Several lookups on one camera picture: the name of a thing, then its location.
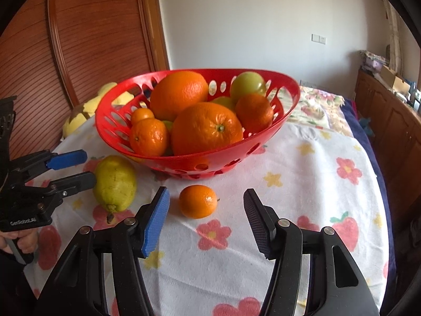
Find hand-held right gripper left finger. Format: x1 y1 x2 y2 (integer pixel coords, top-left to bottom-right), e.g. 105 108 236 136
34 186 171 316

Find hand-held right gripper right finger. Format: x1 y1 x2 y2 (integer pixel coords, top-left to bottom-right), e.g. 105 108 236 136
243 188 380 316

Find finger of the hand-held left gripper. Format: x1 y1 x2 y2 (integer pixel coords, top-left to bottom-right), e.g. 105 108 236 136
8 172 97 205
10 150 88 180

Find yellow-green pear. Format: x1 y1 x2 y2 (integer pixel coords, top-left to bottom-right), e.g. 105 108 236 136
93 155 137 223

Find red perforated plastic basket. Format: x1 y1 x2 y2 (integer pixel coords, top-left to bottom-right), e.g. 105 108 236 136
95 68 301 180

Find tiny mandarin orange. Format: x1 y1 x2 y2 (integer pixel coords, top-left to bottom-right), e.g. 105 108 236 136
131 107 155 126

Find large oval orange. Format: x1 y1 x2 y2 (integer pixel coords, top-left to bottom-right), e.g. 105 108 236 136
170 102 244 155

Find large round orange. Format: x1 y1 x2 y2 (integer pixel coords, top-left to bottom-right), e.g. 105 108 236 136
150 71 210 122

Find person's left hand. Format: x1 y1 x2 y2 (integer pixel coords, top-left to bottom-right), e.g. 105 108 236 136
0 227 40 264

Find yellow plush toy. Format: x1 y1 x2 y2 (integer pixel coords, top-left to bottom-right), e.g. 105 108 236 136
62 82 135 138

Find white floral towel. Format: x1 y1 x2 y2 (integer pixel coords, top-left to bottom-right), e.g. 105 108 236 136
23 118 390 316

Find wooden slatted wardrobe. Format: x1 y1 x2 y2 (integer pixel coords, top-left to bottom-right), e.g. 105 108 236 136
0 0 170 159

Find dark blue blanket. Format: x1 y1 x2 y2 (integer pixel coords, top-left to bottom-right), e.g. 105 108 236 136
342 97 400 316

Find floral bedsheet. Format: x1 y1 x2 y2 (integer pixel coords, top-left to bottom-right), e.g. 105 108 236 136
289 86 346 129

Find teal cloth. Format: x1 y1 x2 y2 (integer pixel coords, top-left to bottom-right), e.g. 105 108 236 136
358 117 374 135

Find wooden cabinet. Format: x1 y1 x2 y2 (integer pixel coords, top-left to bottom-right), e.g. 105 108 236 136
355 69 421 198

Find cardboard box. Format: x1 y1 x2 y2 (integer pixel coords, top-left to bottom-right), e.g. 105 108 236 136
380 65 410 93

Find pile of folded cloths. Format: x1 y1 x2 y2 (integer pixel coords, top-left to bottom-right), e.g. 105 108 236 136
360 50 387 73

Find patterned curtain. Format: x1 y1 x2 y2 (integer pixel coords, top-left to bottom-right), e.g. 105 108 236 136
375 0 403 73

